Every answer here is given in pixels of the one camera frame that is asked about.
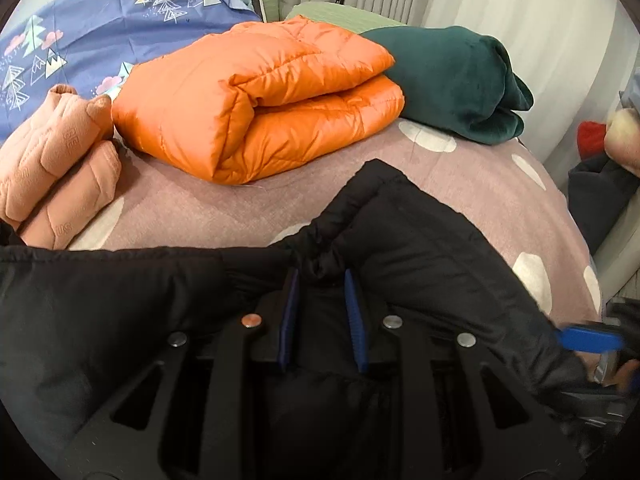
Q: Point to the pink quilted garment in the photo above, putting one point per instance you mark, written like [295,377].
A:
[59,168]

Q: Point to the orange puffer jacket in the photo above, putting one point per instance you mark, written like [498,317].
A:
[258,100]

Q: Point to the person's right hand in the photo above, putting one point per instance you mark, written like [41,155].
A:
[611,374]

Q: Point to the dark green fleece garment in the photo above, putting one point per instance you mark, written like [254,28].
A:
[456,80]

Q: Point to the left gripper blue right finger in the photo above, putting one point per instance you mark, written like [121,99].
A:
[463,414]

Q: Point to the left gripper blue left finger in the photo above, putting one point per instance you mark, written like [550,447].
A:
[127,437]

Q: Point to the black puffer hooded jacket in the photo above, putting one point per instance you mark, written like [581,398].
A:
[78,327]

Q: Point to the pink polka-dot bed cover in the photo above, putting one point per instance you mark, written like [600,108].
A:
[503,190]

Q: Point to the blue tree-print sheet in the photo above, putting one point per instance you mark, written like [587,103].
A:
[93,45]

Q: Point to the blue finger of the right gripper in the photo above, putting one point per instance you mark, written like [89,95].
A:
[591,338]

